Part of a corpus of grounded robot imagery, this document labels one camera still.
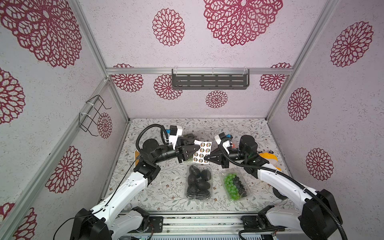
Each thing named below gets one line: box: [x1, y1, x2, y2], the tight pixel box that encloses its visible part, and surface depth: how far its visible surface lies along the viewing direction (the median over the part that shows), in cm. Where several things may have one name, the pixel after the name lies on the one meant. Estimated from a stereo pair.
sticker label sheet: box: [192, 140, 212, 164], surface depth 65 cm
